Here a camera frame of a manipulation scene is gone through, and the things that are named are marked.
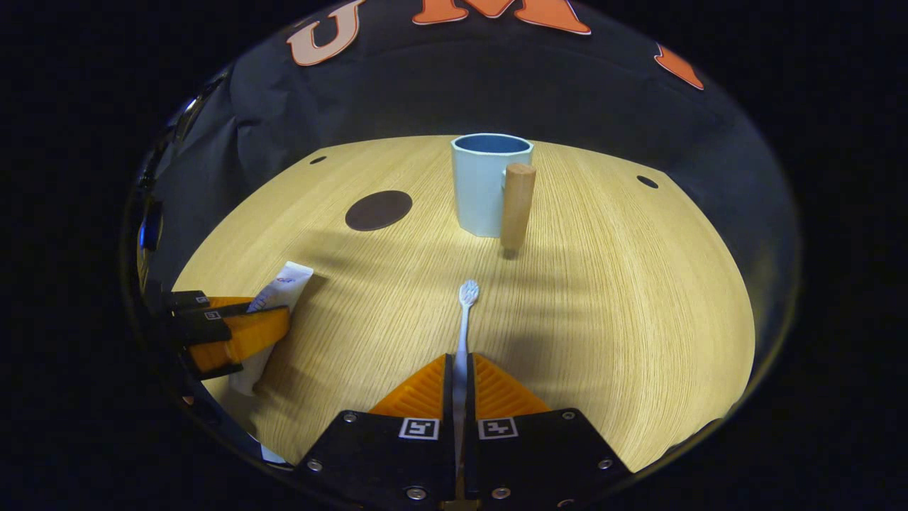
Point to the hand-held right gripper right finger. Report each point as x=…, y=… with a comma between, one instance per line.
x=539, y=454

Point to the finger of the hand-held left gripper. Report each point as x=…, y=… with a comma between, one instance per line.
x=245, y=337
x=206, y=301

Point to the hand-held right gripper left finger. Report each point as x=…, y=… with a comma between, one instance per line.
x=376, y=454

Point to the white toothpaste tube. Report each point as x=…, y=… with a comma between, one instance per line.
x=284, y=284

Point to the white toothbrush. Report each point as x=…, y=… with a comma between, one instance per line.
x=463, y=341

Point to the dark brown round coaster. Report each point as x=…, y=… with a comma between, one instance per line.
x=378, y=211

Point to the black backdrop cloth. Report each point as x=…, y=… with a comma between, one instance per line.
x=496, y=85

